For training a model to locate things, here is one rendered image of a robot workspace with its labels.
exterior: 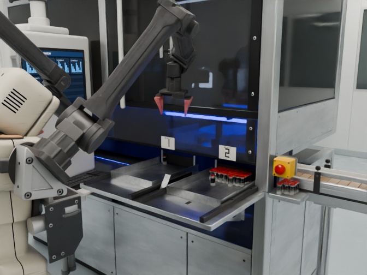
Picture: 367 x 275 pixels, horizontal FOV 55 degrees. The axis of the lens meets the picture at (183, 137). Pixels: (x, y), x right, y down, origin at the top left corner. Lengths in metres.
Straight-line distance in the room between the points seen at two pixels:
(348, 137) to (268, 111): 4.74
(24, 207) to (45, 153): 0.26
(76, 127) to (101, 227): 1.53
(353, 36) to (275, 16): 4.67
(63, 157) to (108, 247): 1.56
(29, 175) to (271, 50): 0.99
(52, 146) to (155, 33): 0.35
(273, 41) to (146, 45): 0.68
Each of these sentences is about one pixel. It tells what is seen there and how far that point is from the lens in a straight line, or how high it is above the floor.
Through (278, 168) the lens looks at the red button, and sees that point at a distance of 1.41.
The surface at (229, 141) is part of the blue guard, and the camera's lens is 1.53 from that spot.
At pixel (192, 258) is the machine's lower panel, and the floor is 0.44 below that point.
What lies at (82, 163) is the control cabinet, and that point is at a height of 0.86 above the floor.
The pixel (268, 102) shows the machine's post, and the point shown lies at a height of 1.25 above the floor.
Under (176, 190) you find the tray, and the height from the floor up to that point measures 0.90.
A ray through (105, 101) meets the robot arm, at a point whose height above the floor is 1.31.
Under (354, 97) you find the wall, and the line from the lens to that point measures 6.04.
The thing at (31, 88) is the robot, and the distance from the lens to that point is 0.93.
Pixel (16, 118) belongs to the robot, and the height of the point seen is 1.27.
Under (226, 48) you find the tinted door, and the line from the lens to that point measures 1.52.
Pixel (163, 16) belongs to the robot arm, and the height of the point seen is 1.51.
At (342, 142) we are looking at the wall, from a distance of 6.16.
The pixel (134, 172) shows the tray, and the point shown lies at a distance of 1.74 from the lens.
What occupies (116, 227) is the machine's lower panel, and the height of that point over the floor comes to 0.45.
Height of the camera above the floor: 1.39
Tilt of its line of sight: 11 degrees down
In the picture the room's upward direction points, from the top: straight up
